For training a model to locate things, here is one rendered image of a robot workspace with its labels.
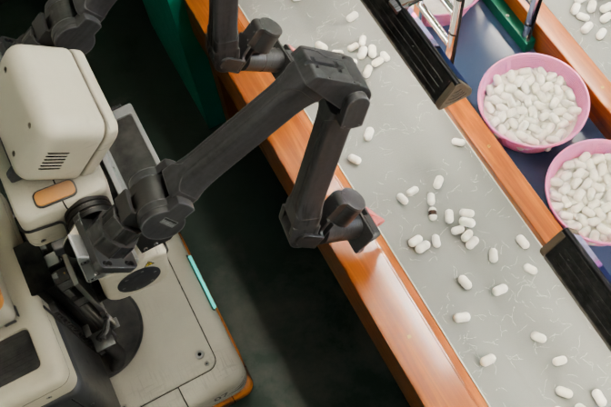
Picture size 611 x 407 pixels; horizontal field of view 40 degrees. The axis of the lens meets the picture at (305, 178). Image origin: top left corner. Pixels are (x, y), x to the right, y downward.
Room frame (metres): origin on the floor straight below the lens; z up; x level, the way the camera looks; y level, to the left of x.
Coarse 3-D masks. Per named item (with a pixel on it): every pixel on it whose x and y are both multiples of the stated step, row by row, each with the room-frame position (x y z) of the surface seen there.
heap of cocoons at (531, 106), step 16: (496, 80) 1.07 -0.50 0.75; (512, 80) 1.06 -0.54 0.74; (528, 80) 1.05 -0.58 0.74; (544, 80) 1.05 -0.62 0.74; (560, 80) 1.04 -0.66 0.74; (496, 96) 1.02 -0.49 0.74; (512, 96) 1.03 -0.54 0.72; (528, 96) 1.01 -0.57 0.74; (544, 96) 1.00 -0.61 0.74; (560, 96) 1.00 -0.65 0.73; (496, 112) 0.99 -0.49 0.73; (512, 112) 0.97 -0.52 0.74; (528, 112) 0.98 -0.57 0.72; (544, 112) 0.97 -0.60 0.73; (560, 112) 0.96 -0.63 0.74; (576, 112) 0.95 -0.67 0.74; (496, 128) 0.94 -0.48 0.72; (512, 128) 0.94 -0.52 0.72; (528, 128) 0.93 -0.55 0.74; (544, 128) 0.92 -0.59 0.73; (560, 128) 0.91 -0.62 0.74; (544, 144) 0.88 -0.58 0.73
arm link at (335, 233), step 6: (330, 228) 0.63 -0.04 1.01; (336, 228) 0.63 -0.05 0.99; (342, 228) 0.64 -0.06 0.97; (324, 234) 0.62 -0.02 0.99; (330, 234) 0.62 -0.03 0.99; (336, 234) 0.62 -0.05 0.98; (342, 234) 0.63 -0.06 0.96; (324, 240) 0.61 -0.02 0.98; (330, 240) 0.61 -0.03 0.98; (336, 240) 0.62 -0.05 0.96
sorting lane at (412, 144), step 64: (256, 0) 1.42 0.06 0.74; (320, 0) 1.39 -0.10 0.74; (384, 64) 1.16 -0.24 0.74; (384, 128) 0.98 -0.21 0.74; (448, 128) 0.95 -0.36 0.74; (384, 192) 0.81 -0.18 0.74; (448, 192) 0.79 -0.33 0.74; (448, 256) 0.63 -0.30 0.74; (512, 256) 0.61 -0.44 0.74; (448, 320) 0.48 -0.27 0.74; (512, 320) 0.46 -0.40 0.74; (576, 320) 0.45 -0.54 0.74; (512, 384) 0.33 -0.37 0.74; (576, 384) 0.31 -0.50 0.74
